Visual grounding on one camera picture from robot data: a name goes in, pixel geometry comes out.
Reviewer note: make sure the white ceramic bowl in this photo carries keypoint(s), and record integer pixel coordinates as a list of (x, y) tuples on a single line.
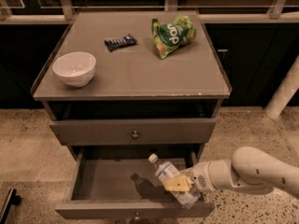
[(75, 69)]

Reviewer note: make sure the open grey middle drawer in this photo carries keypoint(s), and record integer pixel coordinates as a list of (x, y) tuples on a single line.
[(121, 185)]

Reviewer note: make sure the green chip bag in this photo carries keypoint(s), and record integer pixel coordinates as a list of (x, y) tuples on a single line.
[(168, 37)]

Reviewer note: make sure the dark blue snack bar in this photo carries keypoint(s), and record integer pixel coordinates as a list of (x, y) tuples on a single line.
[(120, 42)]

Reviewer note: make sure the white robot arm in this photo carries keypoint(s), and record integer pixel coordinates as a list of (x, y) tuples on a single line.
[(249, 170)]

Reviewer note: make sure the clear blue-label plastic bottle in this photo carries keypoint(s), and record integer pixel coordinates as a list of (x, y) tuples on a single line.
[(165, 170)]

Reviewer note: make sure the closed grey top drawer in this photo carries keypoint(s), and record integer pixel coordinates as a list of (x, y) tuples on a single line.
[(110, 132)]

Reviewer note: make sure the dark cabinet wall with rail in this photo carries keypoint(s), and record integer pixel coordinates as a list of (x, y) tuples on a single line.
[(256, 40)]

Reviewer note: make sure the black object at floor edge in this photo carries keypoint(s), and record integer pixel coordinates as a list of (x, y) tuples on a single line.
[(13, 198)]

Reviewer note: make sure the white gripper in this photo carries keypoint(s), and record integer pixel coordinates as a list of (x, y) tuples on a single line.
[(200, 177)]

